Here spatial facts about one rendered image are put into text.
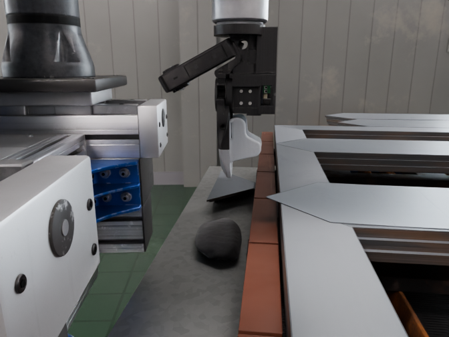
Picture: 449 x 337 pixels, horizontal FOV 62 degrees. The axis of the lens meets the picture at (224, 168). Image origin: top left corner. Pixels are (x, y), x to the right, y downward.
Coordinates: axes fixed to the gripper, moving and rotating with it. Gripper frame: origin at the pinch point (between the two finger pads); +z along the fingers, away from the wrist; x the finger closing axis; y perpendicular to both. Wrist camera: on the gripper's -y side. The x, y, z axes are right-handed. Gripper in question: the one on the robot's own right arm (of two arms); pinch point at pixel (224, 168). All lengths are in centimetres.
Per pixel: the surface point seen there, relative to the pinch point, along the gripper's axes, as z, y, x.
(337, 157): 6.7, 23.1, 37.4
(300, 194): 5.3, 11.8, 4.8
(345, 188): 5.3, 19.6, 9.0
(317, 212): 5.3, 13.6, -3.1
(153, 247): 91, -61, 147
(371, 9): -60, 89, 298
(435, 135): 7, 59, 71
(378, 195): 5.4, 24.3, 5.9
